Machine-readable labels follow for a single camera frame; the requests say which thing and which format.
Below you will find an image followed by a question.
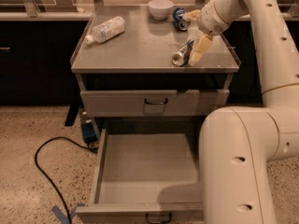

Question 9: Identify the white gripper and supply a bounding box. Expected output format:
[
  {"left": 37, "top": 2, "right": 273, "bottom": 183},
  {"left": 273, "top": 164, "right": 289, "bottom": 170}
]
[{"left": 183, "top": 0, "right": 229, "bottom": 66}]

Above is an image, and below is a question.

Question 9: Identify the redbull can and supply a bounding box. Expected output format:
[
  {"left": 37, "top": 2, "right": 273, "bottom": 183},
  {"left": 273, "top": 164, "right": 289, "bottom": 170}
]
[{"left": 172, "top": 39, "right": 194, "bottom": 66}]

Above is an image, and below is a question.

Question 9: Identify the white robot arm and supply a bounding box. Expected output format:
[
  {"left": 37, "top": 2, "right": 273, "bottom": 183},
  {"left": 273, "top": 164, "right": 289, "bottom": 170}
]
[{"left": 183, "top": 0, "right": 299, "bottom": 224}]

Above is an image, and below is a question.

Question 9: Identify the blue pepsi can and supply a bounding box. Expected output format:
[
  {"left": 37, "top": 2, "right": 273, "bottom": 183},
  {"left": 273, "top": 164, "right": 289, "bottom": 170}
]
[{"left": 172, "top": 7, "right": 190, "bottom": 31}]

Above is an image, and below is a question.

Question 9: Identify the closed grey top drawer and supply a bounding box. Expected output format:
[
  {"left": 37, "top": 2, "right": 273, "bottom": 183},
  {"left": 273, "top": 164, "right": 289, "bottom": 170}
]
[{"left": 80, "top": 90, "right": 229, "bottom": 118}]

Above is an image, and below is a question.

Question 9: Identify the grey drawer cabinet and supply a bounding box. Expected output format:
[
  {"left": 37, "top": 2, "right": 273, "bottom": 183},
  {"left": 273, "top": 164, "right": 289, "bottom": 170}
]
[{"left": 71, "top": 7, "right": 239, "bottom": 133}]

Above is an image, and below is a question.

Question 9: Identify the open grey middle drawer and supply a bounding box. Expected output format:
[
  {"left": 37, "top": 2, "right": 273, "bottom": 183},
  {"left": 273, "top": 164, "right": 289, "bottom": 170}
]
[{"left": 77, "top": 127, "right": 204, "bottom": 224}]

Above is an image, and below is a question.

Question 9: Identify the white bowl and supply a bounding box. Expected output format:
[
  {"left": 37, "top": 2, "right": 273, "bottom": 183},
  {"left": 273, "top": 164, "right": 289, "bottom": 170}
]
[{"left": 148, "top": 0, "right": 174, "bottom": 21}]

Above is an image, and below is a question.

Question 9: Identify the clear plastic water bottle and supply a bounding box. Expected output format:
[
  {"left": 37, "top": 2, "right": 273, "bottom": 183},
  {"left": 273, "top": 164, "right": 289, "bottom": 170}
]
[{"left": 85, "top": 16, "right": 126, "bottom": 44}]

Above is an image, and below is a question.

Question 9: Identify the blue power adapter box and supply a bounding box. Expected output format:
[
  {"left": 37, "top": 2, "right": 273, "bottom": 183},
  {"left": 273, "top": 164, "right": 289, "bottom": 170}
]
[{"left": 81, "top": 120, "right": 97, "bottom": 144}]

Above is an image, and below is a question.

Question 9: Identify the blue tape floor mark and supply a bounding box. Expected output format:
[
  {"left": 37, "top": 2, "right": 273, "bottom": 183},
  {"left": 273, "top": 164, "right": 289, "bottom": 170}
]
[{"left": 50, "top": 203, "right": 86, "bottom": 224}]

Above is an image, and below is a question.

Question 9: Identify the black cable left floor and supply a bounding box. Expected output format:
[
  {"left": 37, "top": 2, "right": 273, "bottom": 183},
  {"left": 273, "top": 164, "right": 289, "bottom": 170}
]
[{"left": 34, "top": 136, "right": 99, "bottom": 224}]

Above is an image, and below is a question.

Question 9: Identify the white counter rail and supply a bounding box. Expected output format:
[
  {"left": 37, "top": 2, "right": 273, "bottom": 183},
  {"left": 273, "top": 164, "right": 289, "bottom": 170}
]
[{"left": 0, "top": 11, "right": 299, "bottom": 21}]

